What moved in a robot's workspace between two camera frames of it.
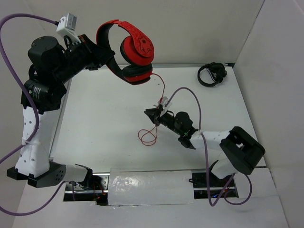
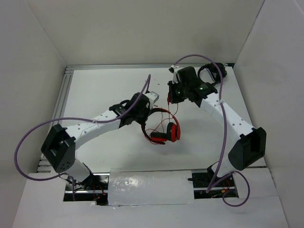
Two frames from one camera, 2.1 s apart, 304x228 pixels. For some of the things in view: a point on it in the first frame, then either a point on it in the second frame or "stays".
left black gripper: (96, 55) → (147, 108)
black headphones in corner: (216, 70) stays
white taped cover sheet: (139, 187) stays
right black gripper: (154, 113) → (173, 98)
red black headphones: (137, 51) → (173, 131)
